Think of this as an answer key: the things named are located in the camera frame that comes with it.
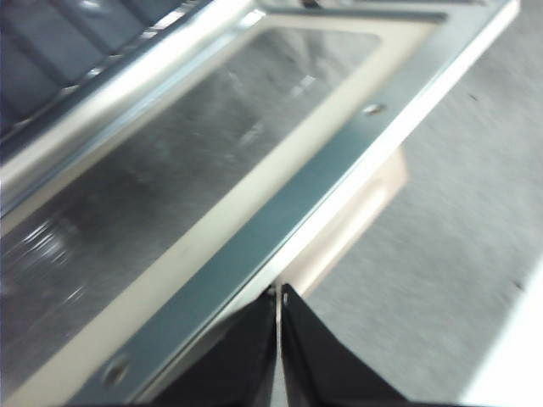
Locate glass oven door with handle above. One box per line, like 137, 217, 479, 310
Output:
0, 0, 521, 407

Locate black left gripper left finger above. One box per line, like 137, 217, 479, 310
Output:
146, 291, 279, 407

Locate cream Toshiba toaster oven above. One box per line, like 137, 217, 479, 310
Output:
0, 0, 272, 200

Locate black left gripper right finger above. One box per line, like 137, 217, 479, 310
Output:
279, 282, 416, 407

